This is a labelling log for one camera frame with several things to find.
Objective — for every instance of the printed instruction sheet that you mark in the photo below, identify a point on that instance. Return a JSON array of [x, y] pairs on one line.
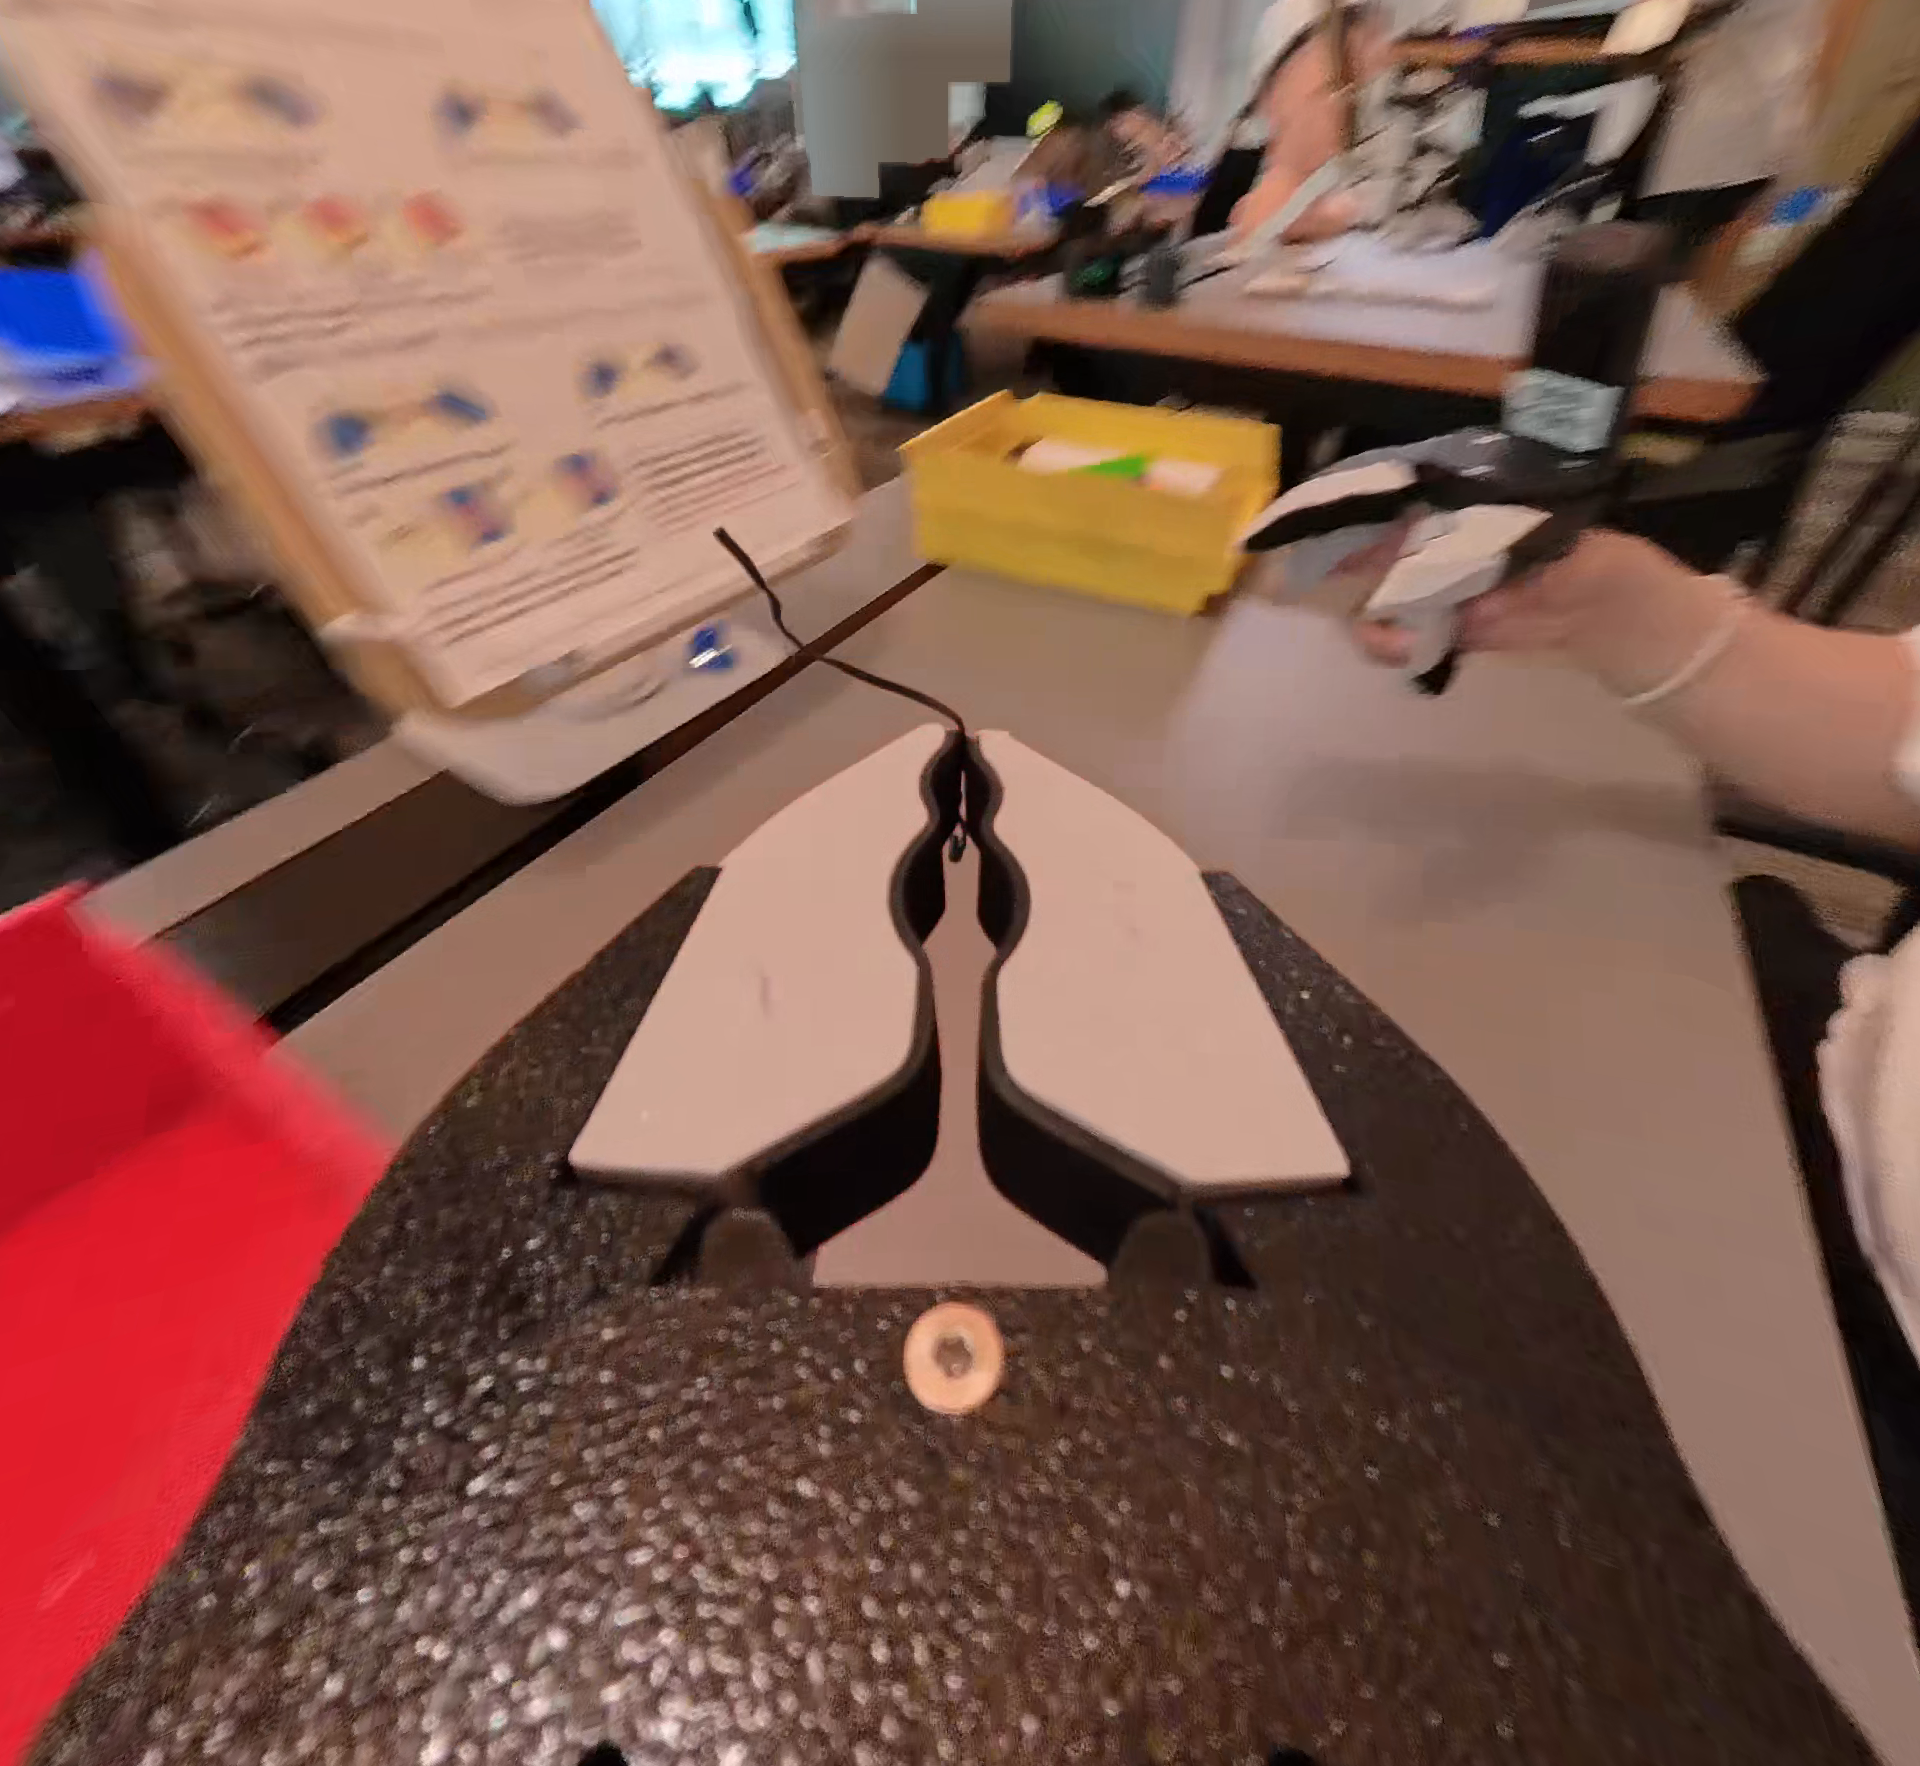
[[419, 296]]

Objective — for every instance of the red plastic bin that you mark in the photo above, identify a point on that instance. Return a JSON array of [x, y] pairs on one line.
[[120, 1271]]

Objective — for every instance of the white tube with brown end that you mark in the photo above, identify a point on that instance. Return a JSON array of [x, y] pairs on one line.
[[1059, 455]]

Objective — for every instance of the person's right hand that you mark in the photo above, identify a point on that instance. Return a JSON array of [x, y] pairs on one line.
[[1620, 610]]

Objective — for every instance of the grey-top wood-edged desk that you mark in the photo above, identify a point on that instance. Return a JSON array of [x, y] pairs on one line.
[[1351, 326]]

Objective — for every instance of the person's white shirt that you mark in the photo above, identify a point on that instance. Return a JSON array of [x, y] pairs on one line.
[[1882, 1121]]

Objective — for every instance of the person's right forearm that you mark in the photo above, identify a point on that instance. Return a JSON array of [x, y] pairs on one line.
[[1801, 731]]

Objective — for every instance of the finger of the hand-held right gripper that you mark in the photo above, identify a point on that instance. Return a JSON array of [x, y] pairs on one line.
[[1450, 566], [1336, 494]]

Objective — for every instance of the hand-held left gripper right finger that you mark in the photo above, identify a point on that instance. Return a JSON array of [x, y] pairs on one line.
[[1170, 1032]]

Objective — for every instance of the green block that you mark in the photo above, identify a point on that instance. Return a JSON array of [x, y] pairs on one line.
[[1122, 465]]

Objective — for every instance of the white item with blue mark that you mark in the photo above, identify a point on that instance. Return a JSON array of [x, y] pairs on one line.
[[525, 746]]

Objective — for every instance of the yellow plastic bin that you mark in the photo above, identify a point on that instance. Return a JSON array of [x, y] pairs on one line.
[[1081, 536]]

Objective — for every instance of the blue plastic bin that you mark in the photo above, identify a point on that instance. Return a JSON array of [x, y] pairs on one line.
[[60, 318]]

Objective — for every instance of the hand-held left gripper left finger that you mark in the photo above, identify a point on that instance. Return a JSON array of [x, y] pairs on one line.
[[766, 1032]]

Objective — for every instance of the instruction sheet on board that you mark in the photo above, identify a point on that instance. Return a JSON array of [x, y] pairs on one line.
[[780, 339]]

